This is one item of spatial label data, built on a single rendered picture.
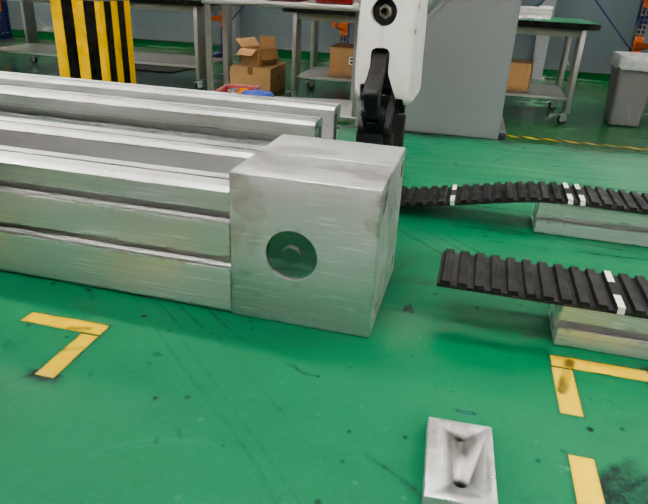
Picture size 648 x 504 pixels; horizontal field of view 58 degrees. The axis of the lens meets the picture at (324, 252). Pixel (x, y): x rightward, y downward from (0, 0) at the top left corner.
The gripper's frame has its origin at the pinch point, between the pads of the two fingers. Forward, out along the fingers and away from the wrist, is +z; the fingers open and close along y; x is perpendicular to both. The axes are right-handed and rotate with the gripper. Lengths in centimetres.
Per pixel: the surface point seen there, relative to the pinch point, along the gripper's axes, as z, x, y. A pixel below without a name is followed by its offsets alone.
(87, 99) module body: -3.2, 27.7, -4.9
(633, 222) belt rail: 3.1, -22.6, -2.2
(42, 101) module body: -2.6, 32.6, -5.1
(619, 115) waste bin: 75, -126, 478
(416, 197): 3.9, -3.9, -0.5
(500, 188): 2.3, -11.5, 0.3
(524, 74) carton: 48, -46, 474
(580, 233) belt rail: 4.8, -18.7, -2.2
